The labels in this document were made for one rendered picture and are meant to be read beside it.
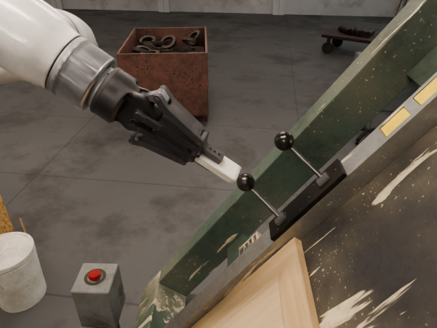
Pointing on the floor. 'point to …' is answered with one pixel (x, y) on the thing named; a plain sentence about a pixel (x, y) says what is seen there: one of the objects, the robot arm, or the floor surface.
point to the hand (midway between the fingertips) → (218, 163)
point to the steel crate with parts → (170, 64)
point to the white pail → (19, 273)
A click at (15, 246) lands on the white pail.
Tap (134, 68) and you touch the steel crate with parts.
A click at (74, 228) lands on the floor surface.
